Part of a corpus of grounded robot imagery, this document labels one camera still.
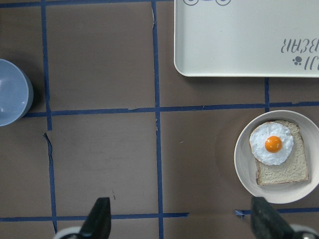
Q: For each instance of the blue bowl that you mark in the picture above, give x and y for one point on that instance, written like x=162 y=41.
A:
x=16 y=93

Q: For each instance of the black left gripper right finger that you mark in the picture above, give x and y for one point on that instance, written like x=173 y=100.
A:
x=266 y=223

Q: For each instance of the white round plate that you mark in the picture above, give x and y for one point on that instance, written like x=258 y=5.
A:
x=245 y=164

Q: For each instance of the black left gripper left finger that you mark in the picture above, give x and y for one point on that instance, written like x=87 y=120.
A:
x=98 y=222

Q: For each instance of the bread slice under egg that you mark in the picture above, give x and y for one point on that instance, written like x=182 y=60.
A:
x=294 y=169

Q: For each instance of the cream bear tray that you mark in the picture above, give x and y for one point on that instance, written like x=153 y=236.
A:
x=246 y=38

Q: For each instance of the fried egg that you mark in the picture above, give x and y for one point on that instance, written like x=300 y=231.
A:
x=271 y=143

